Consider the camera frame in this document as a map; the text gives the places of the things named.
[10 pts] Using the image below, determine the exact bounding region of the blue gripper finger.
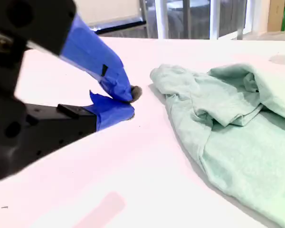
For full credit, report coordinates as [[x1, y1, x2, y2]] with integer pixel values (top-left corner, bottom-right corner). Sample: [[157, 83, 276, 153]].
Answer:
[[26, 90, 135, 164], [4, 0, 143, 104]]

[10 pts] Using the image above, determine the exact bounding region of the brown cardboard box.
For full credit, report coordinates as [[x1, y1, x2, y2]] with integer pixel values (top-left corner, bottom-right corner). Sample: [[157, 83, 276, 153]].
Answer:
[[267, 0, 285, 33]]

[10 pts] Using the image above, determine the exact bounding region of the white window post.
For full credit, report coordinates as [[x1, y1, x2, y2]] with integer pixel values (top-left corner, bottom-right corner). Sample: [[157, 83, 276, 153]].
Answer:
[[154, 0, 170, 40]]

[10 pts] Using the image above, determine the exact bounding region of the black-edged glass panel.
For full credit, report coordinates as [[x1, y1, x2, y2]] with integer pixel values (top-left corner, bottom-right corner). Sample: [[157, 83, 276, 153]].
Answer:
[[79, 0, 147, 34]]

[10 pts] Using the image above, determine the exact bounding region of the pale green T-shirt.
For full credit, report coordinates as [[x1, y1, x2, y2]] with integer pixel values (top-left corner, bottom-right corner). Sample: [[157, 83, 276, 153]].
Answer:
[[149, 62, 285, 228]]

